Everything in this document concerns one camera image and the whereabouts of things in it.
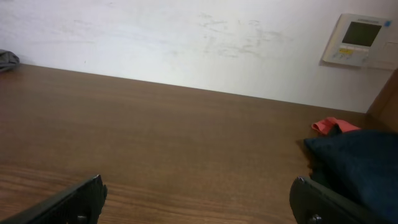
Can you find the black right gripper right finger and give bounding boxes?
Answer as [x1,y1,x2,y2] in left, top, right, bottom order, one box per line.
[289,177,390,224]

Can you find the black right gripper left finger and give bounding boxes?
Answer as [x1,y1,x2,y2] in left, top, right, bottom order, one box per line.
[1,175,108,224]

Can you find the grey shorts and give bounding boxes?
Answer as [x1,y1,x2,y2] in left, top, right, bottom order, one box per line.
[0,49,20,72]

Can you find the navy blue garment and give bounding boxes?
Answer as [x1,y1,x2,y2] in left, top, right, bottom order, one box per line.
[303,129,397,223]

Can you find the red garment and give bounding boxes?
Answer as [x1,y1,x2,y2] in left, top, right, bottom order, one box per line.
[312,117,360,136]

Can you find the white wall thermostat panel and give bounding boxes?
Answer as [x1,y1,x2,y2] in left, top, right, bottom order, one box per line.
[322,14,397,70]

